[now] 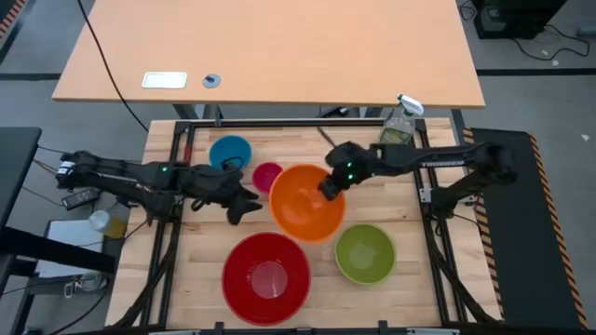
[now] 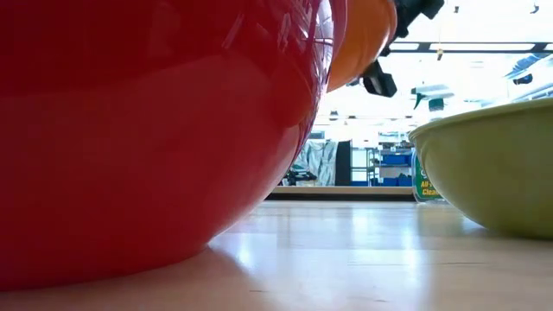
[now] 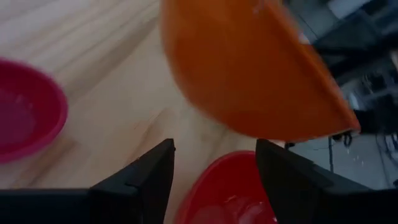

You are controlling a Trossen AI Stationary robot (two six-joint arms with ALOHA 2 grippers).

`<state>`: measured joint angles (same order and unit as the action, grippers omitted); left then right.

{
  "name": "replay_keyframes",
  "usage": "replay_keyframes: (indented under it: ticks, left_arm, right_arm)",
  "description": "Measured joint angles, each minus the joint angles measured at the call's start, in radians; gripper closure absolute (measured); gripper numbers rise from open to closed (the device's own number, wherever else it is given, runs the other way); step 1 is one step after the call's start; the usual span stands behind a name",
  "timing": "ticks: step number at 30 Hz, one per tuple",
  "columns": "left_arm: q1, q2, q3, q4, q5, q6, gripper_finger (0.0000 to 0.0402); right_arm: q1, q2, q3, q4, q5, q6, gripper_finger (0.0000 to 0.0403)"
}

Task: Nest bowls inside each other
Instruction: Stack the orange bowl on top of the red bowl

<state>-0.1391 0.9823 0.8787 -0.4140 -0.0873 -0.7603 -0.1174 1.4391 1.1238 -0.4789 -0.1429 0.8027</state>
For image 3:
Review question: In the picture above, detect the orange plastic bowl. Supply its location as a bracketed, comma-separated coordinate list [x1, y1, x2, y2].
[160, 0, 361, 142]

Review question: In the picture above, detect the red plastic bowl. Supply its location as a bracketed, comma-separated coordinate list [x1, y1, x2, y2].
[174, 151, 278, 224]

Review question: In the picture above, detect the pink plastic bowl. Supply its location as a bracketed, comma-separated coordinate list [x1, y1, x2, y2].
[0, 58, 69, 164]

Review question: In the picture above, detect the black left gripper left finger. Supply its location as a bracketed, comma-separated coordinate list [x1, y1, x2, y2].
[0, 138, 176, 224]

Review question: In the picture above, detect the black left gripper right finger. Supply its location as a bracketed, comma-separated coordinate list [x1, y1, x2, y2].
[255, 138, 398, 224]

